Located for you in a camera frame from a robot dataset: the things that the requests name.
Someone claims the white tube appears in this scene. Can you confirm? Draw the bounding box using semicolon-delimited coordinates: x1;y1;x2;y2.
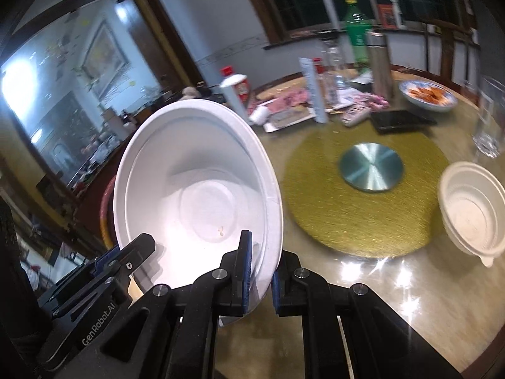
321;0;341;32

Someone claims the clear bottle black cap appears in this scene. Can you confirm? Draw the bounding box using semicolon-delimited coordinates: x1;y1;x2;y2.
319;33;350;105

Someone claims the white liquor bottle red cap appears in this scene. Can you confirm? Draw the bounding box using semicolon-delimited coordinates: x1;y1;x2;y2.
219;66;253;124

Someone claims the red box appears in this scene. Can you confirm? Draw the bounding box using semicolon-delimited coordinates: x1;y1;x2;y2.
377;4;397;28

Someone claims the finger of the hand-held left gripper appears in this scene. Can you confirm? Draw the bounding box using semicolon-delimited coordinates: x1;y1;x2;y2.
37;246;121;305
51;234;156;318

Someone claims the wooden chair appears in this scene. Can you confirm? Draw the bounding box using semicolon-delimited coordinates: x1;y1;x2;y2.
418;20;480;87

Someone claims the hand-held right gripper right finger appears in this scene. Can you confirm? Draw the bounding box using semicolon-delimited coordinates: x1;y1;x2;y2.
271;250;464;379

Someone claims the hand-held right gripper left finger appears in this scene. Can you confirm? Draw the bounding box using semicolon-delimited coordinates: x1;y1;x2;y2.
55;230;255;379

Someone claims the blue patterned bowl with food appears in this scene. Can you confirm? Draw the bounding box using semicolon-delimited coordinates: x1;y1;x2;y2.
398;80;458;113

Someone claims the tall white blue carton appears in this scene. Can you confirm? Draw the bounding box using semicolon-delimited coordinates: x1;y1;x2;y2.
299;57;329;124

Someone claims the gold turntable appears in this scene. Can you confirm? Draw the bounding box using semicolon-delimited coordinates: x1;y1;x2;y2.
281;128;450;259

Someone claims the cream plastic bowl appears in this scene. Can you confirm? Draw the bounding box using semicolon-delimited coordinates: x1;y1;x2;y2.
438;161;505;268

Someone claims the framed picture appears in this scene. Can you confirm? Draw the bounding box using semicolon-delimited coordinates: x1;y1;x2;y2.
81;21;131;97

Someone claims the pink snack packet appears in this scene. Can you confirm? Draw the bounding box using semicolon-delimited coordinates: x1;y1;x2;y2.
341;91;390;128

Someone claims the clear drinking glass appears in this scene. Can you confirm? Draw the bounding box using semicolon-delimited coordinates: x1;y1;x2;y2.
472;76;505;159

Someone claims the round metal disc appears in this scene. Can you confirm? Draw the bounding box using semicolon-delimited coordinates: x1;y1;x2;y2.
339;143;404;193

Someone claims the steel thermos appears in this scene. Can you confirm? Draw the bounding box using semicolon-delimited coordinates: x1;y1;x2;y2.
366;31;395;101

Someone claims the green plastic bottle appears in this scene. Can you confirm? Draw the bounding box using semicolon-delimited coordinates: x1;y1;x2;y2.
341;0;373;74

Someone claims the colourful hula hoop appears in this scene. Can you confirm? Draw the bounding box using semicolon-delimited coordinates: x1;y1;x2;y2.
99;176;119;251

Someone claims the white foam bowl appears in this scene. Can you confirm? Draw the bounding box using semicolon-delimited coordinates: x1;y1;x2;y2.
113;99;284;326

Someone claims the black phone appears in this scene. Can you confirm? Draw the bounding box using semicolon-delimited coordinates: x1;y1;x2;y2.
370;110;438;135

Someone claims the pink meat packet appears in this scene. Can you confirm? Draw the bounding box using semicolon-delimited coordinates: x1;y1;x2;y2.
256;89;316;131

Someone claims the small white cup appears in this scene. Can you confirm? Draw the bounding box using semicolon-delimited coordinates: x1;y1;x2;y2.
249;105;273;126

